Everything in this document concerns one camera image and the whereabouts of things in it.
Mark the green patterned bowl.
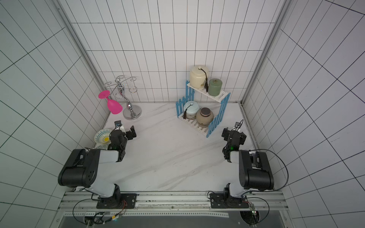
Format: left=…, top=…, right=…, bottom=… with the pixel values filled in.
left=94, top=143, right=109, bottom=150

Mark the light blue tea canister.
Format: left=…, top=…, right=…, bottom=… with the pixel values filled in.
left=183, top=101, right=200, bottom=120

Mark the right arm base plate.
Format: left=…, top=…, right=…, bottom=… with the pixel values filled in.
left=207, top=192, right=249, bottom=209

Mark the chrome glass holder stand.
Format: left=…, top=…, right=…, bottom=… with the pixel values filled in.
left=104, top=75, right=142, bottom=120

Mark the aluminium mounting rail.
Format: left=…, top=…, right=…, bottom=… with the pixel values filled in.
left=57, top=192, right=289, bottom=220

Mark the yellow blue patterned bowl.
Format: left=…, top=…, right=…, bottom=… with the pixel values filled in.
left=94, top=128, right=112, bottom=144

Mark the brown ceramic tea canister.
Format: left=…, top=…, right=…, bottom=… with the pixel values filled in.
left=196, top=107, right=214, bottom=128

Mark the left base wiring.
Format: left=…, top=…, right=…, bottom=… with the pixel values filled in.
left=72, top=196, right=127, bottom=226

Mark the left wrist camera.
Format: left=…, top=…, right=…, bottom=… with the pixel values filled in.
left=114, top=120, right=125, bottom=133

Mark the pink plastic wine glass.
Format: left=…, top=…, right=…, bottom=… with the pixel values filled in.
left=98, top=90, right=123, bottom=115

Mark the base wiring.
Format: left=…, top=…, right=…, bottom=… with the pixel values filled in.
left=239, top=196, right=271, bottom=226
left=72, top=196, right=127, bottom=226

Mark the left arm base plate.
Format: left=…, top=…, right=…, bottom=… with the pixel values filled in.
left=96, top=193, right=137, bottom=210

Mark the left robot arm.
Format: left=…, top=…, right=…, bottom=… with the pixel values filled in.
left=58, top=126, right=137, bottom=209

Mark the blue white wooden shelf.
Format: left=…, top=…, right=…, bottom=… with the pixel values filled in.
left=176, top=81, right=231, bottom=137

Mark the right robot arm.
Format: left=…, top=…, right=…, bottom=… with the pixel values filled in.
left=221, top=128, right=274, bottom=207

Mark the cream ceramic tea canister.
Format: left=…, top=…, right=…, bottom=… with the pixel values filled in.
left=190, top=66, right=209, bottom=89

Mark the green ceramic tea canister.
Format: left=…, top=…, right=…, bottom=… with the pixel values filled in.
left=208, top=78, right=222, bottom=97

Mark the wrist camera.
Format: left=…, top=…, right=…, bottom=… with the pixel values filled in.
left=114, top=120, right=125, bottom=133
left=232, top=119, right=244, bottom=132

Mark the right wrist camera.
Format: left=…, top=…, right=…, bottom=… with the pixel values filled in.
left=232, top=119, right=244, bottom=132

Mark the right base wiring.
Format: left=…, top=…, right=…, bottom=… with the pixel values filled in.
left=239, top=196, right=271, bottom=226

